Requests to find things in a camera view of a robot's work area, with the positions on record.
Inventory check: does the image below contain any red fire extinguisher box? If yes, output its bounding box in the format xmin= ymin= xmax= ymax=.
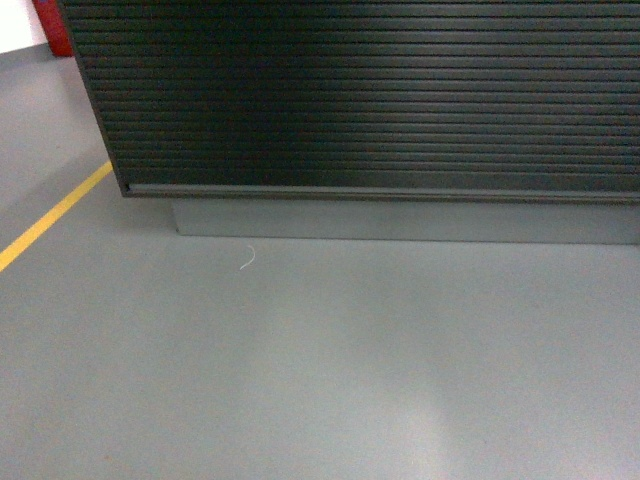
xmin=32 ymin=0 xmax=73 ymax=57

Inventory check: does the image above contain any black slatted checkout counter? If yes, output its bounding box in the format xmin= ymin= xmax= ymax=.
xmin=60 ymin=1 xmax=639 ymax=245

